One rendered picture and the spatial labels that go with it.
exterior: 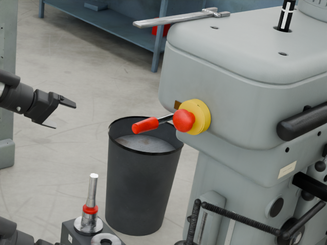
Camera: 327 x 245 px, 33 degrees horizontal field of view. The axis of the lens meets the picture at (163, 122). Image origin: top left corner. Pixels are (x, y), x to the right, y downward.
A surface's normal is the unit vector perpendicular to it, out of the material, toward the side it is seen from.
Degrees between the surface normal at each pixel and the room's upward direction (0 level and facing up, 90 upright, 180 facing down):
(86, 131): 0
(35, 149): 0
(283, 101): 90
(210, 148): 90
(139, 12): 90
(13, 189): 0
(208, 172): 90
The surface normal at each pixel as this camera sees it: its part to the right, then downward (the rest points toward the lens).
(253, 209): -0.06, 0.43
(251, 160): -0.67, 0.22
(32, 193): 0.15, -0.89
